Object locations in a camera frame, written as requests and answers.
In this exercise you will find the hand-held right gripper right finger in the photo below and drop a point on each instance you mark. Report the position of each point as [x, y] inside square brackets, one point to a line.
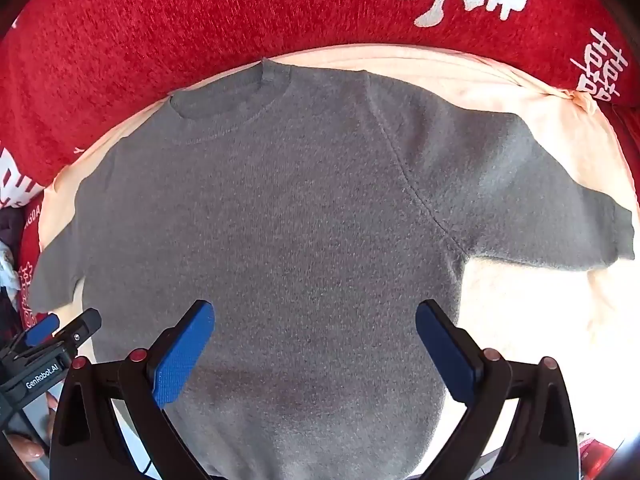
[445, 350]

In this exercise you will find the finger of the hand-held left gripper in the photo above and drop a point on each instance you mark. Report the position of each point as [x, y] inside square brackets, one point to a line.
[42, 330]
[80, 327]

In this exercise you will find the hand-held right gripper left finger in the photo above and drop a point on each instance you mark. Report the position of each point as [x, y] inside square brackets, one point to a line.
[182, 355]

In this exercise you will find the grey knit sweater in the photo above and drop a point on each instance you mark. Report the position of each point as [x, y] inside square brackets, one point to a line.
[300, 210]

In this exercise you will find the person's left hand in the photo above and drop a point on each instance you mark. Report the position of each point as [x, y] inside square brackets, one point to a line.
[27, 450]

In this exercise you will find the white floral cloth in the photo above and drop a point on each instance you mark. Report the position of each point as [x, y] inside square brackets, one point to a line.
[7, 265]

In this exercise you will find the cream towel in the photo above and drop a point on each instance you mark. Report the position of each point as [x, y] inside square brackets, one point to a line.
[510, 310]

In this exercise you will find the dark maroon cloth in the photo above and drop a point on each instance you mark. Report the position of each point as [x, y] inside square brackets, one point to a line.
[9, 222]

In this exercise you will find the red printed blanket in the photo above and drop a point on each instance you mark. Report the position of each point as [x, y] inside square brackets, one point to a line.
[150, 35]

